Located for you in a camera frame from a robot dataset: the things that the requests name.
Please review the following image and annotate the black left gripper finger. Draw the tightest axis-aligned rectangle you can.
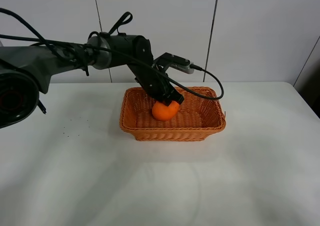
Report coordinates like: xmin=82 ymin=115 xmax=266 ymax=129
xmin=164 ymin=100 xmax=175 ymax=106

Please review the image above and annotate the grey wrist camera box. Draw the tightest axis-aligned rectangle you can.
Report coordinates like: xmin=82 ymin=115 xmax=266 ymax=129
xmin=153 ymin=53 xmax=194 ymax=74

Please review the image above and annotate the orange wicker basket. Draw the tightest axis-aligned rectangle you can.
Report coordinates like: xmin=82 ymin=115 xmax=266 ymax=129
xmin=119 ymin=87 xmax=226 ymax=141

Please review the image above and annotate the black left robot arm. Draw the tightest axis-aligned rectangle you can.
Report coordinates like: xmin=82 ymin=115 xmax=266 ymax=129
xmin=0 ymin=34 xmax=184 ymax=128

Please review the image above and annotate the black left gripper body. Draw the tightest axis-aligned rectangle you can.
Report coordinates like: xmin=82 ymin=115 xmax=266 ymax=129
xmin=134 ymin=65 xmax=184 ymax=104

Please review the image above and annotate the orange with stem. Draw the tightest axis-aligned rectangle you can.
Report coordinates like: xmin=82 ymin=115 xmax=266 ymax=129
xmin=151 ymin=101 xmax=180 ymax=121

